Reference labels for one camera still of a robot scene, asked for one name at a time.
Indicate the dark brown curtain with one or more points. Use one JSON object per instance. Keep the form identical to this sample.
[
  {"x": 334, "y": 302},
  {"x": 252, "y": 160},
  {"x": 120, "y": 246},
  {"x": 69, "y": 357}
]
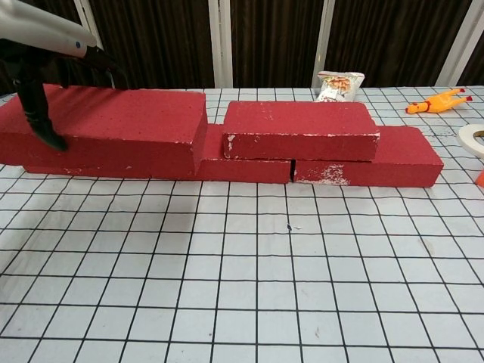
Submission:
[{"x": 162, "y": 41}]

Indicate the orange foam cube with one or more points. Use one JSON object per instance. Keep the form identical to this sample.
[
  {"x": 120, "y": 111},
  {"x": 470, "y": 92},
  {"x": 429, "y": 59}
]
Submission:
[{"x": 481, "y": 175}]

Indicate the white metal frame post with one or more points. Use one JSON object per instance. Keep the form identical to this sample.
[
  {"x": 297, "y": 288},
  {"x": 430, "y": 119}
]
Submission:
[
  {"x": 323, "y": 38},
  {"x": 94, "y": 22},
  {"x": 459, "y": 41},
  {"x": 220, "y": 41}
]

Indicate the red foam brick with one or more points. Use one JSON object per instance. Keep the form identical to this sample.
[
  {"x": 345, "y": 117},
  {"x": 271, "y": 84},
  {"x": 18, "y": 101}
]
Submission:
[
  {"x": 94, "y": 171},
  {"x": 298, "y": 128},
  {"x": 246, "y": 170},
  {"x": 125, "y": 125},
  {"x": 408, "y": 162}
]

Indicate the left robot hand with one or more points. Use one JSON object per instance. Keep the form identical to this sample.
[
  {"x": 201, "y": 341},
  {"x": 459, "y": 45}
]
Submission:
[{"x": 38, "y": 34}]

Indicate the yellow rubber chicken toy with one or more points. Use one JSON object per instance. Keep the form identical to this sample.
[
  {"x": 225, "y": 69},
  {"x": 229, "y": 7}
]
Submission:
[{"x": 435, "y": 103}]

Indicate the silver snack bag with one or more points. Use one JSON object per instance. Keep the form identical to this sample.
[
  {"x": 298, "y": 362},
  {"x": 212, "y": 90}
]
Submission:
[{"x": 340, "y": 87}]

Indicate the white black-grid tablecloth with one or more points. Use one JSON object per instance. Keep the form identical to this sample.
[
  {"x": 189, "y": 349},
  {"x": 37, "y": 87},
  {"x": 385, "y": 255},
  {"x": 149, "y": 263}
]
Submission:
[{"x": 242, "y": 283}]

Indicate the white tape roll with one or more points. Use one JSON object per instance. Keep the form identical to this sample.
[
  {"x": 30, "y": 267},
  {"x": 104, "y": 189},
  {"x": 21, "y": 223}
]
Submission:
[{"x": 469, "y": 141}]

